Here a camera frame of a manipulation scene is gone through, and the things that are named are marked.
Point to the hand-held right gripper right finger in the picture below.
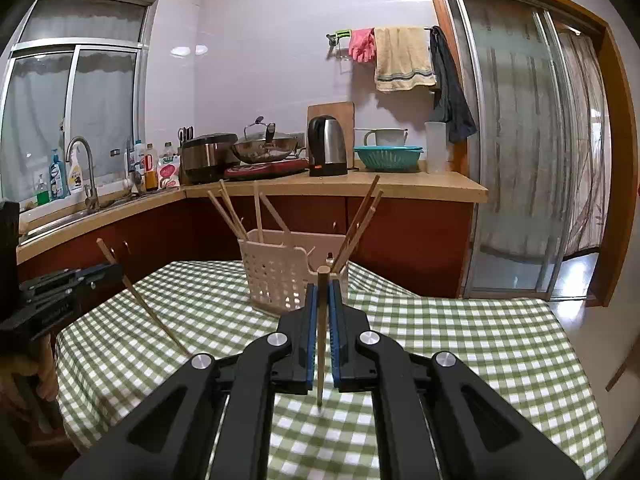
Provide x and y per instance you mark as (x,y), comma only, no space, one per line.
(335,330)

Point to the clear seasoning bottle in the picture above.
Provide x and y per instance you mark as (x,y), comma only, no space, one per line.
(168,151)

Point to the teal plastic colander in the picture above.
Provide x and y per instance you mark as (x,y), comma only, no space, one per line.
(389,157)

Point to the steel electric kettle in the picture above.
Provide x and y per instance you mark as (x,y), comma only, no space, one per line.
(327,147)

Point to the steel sink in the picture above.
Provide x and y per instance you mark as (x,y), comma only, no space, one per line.
(70,220)

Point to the tall steel faucet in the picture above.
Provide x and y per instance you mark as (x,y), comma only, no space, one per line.
(91,180)

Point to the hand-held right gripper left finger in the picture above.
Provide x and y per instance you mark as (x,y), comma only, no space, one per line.
(312,330)

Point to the sliding glass door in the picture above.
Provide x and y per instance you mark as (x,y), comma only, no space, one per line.
(510,160)

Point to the wooden cutting board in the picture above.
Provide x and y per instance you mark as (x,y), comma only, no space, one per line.
(330,110)

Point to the black scissors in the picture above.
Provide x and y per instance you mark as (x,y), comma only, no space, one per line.
(186,133)

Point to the wall towel rail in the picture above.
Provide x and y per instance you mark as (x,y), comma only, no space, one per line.
(341,36)

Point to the dark hanging cloth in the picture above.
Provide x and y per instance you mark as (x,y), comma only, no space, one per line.
(452,100)

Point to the wooden door frame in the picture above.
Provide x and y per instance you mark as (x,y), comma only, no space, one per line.
(615,160)

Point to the blue dish soap bottle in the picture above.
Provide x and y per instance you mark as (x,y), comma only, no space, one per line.
(57,180)

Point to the red-brown kitchen cabinets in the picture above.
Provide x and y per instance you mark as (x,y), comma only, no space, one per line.
(415,240)

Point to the wooden chopstick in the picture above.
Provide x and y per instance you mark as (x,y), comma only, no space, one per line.
(274,212)
(323,277)
(150,310)
(232,206)
(257,210)
(363,208)
(225,213)
(366,220)

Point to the green bottle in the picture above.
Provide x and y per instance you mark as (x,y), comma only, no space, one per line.
(42,194)

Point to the yellow oil bottle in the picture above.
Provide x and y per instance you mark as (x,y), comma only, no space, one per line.
(150,175)

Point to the dark rice cooker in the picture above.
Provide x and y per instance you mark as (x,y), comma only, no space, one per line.
(205,160)

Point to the beige plastic chopstick holder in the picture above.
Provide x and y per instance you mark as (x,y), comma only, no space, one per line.
(270,275)

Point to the wooden chair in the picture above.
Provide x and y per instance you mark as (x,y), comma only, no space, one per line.
(622,365)

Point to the tan kitchen countertop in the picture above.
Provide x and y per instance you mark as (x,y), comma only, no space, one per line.
(400,182)

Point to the person's left hand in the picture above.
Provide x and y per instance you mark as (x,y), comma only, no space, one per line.
(47,375)

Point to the steel wok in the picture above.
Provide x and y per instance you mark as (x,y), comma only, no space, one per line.
(265,150)

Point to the translucent plastic pitcher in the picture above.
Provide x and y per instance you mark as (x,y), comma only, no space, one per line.
(435,150)

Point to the beige towel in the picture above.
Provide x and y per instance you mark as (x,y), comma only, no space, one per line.
(404,57)

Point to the red and white pouch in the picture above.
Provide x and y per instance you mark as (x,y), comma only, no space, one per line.
(169,174)

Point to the kitchen window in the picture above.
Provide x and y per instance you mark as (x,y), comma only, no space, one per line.
(40,100)

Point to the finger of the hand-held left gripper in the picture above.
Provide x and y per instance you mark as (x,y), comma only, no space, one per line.
(95,275)

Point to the pink rubber glove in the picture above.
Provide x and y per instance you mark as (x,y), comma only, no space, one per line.
(361,46)

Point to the white spray bottle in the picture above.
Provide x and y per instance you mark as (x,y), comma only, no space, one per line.
(75,175)

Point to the green checked tablecloth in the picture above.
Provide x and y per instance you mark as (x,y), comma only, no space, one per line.
(450,335)

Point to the red induction cooktop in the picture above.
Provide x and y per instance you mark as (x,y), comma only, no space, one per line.
(270,170)

